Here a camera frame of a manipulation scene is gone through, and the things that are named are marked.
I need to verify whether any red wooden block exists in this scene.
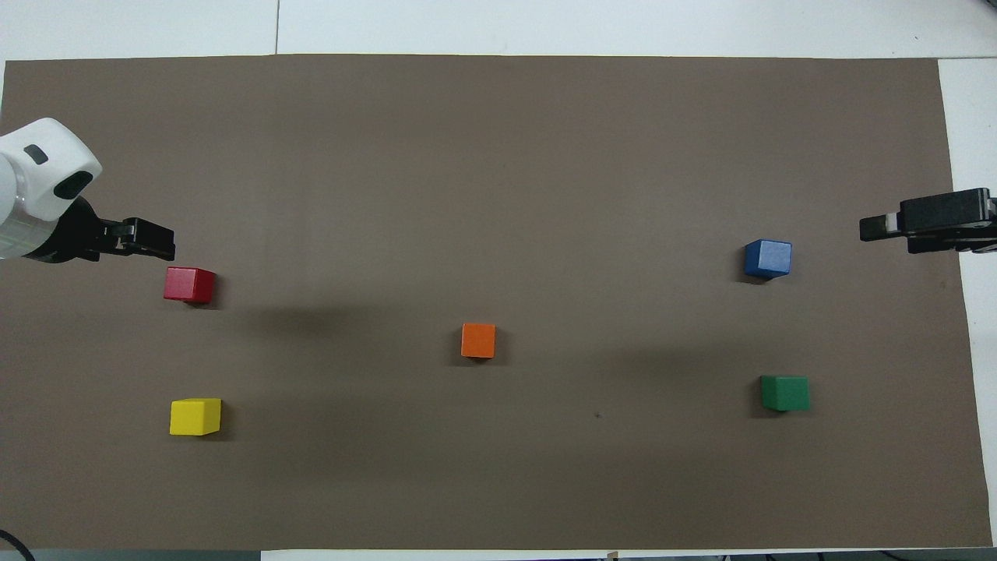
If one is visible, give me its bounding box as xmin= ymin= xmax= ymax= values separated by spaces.
xmin=164 ymin=266 xmax=217 ymax=304

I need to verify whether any yellow wooden block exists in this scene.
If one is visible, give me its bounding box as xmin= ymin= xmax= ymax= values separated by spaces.
xmin=169 ymin=398 xmax=223 ymax=437

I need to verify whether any orange wooden block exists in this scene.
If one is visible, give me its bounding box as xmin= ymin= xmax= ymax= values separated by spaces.
xmin=460 ymin=323 xmax=497 ymax=360

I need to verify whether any brown table mat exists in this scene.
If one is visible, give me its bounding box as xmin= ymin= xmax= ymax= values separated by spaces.
xmin=0 ymin=53 xmax=994 ymax=552

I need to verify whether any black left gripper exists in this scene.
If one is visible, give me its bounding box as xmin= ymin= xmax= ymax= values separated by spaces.
xmin=27 ymin=197 xmax=176 ymax=264

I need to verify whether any blue wooden block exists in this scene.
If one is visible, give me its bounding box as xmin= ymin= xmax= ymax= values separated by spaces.
xmin=744 ymin=239 xmax=793 ymax=280

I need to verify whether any green wooden block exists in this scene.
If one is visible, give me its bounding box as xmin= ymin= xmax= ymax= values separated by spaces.
xmin=760 ymin=375 xmax=811 ymax=412

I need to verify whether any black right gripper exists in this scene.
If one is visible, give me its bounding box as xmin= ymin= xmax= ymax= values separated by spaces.
xmin=859 ymin=189 xmax=997 ymax=255

